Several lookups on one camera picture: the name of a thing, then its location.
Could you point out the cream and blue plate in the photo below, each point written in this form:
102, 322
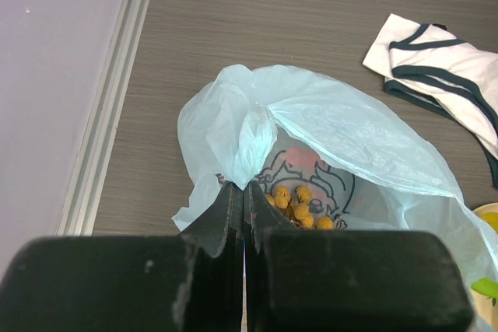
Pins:
487, 307

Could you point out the green fake fruit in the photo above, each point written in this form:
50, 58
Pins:
486, 287

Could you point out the yellow fake banana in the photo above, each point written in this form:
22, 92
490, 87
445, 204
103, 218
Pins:
491, 218

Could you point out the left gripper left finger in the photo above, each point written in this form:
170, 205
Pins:
188, 282

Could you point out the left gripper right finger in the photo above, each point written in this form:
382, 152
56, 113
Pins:
334, 280

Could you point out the light blue plastic bag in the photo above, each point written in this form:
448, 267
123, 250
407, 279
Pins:
367, 169

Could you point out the white jersey with navy trim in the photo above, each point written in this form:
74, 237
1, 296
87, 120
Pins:
427, 65

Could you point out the aluminium frame post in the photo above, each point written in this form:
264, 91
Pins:
82, 200

